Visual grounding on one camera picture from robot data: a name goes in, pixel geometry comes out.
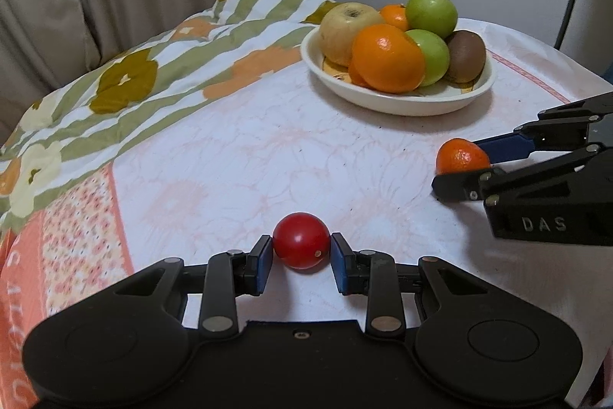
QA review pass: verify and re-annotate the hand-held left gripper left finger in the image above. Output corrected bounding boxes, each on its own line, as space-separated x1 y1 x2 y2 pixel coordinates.
112 234 275 340

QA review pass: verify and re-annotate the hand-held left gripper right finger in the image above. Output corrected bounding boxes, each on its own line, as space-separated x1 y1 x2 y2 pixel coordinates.
330 233 492 336

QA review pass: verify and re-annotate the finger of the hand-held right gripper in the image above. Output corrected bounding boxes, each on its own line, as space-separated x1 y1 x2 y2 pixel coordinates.
472 90 613 164
431 144 604 204

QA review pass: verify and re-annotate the small orange mandarin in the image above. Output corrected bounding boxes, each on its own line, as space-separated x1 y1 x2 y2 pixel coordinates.
435 138 492 176

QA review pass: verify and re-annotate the red cherry tomato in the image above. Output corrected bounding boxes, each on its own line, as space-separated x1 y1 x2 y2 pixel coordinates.
272 212 332 271

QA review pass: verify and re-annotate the cream shallow bowl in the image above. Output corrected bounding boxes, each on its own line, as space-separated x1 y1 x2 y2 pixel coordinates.
301 18 498 117

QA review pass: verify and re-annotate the brown kiwi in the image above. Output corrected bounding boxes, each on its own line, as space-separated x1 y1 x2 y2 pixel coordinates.
444 30 487 84

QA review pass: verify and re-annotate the large green apple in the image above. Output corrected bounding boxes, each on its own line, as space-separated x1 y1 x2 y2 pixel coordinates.
406 29 451 87

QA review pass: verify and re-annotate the large orange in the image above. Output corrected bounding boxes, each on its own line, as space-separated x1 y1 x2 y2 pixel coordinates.
352 23 426 94

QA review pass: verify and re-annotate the small green apple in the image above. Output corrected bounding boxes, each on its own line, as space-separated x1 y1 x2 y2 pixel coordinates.
405 0 458 38

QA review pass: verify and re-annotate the floral patchwork blanket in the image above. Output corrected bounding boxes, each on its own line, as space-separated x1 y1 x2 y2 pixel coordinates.
0 0 613 409

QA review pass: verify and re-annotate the yellow apple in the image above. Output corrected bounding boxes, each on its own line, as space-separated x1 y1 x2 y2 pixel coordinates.
319 2 384 67

